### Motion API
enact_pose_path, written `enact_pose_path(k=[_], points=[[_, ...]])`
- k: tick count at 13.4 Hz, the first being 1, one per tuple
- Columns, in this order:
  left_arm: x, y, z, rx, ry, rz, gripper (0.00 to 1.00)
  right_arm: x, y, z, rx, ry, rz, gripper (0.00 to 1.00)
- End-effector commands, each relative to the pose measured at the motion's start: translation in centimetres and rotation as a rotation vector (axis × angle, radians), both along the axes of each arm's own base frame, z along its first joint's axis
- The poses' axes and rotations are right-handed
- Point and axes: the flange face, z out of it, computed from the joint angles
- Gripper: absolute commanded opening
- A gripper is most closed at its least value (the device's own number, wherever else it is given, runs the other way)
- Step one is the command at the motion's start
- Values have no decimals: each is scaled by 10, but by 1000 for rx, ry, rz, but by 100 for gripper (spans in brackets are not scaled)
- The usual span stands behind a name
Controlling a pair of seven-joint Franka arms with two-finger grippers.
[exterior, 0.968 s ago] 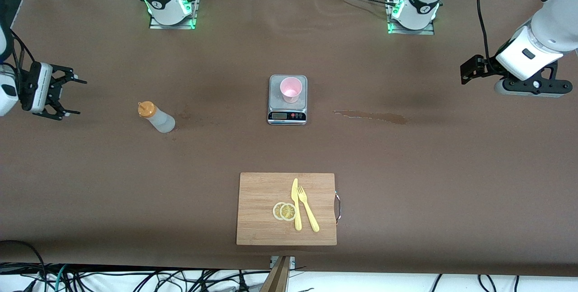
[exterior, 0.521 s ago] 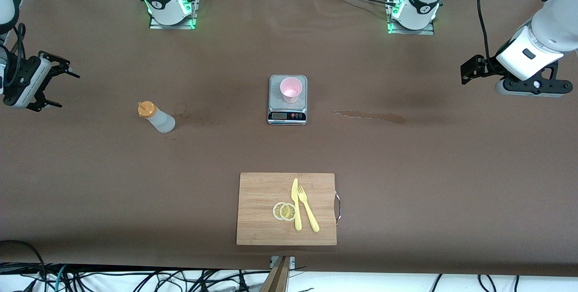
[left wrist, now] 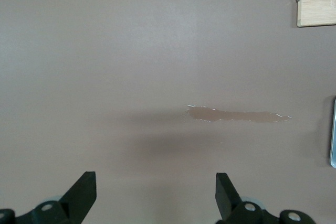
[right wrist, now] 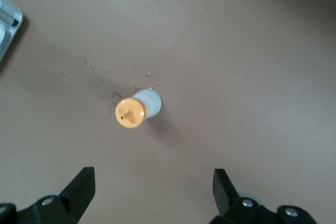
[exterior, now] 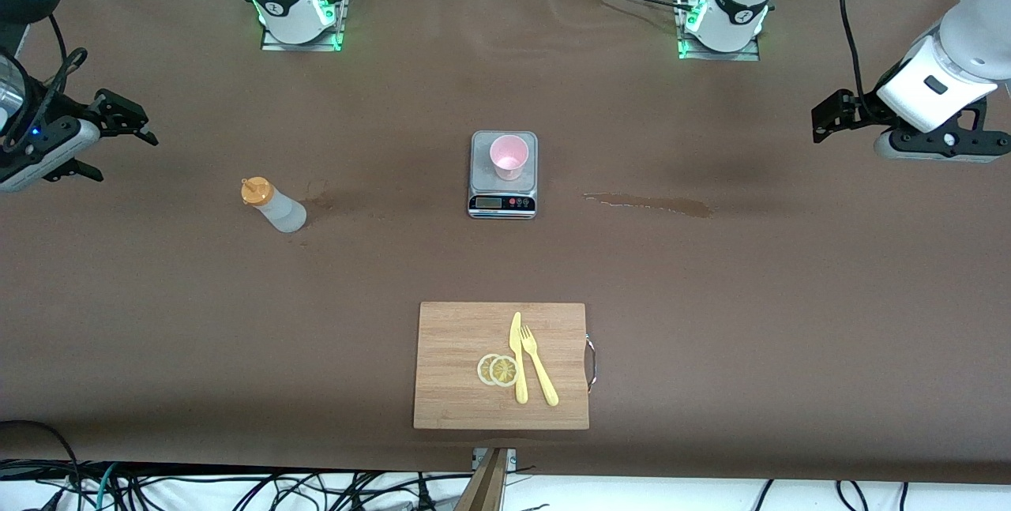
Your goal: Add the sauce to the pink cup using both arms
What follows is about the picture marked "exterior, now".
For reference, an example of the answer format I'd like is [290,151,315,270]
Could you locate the translucent sauce bottle orange cap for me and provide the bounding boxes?
[241,177,307,234]

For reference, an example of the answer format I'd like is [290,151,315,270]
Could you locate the pink plastic cup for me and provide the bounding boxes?
[490,134,529,182]

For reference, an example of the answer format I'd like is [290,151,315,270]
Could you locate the brown table mat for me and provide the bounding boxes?
[0,0,1011,484]

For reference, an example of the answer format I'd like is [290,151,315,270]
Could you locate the silver digital kitchen scale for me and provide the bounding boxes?
[468,130,539,220]

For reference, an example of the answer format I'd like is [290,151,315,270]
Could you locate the yellow plastic knife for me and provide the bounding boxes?
[509,312,528,404]

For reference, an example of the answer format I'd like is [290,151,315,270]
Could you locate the yellow plastic fork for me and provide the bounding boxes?
[521,325,559,407]

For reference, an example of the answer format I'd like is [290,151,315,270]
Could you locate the wooden cutting board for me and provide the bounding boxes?
[413,302,590,430]

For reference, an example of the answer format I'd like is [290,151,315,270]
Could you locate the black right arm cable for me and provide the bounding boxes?
[0,13,89,150]

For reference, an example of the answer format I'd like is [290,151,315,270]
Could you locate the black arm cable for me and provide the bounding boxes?
[0,13,89,150]
[839,0,871,97]

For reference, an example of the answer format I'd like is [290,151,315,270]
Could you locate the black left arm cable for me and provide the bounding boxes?
[839,0,871,97]

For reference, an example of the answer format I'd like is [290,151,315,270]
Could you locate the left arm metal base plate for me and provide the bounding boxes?
[675,0,763,62]

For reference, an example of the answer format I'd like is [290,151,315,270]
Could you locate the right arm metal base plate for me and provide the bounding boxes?
[259,0,348,52]

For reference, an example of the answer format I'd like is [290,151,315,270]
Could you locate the teal cable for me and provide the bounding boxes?
[93,462,119,510]

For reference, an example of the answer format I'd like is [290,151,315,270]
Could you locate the small metal bracket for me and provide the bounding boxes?
[472,448,518,471]

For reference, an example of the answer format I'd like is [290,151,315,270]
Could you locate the brown wooden post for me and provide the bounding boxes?
[454,448,510,511]

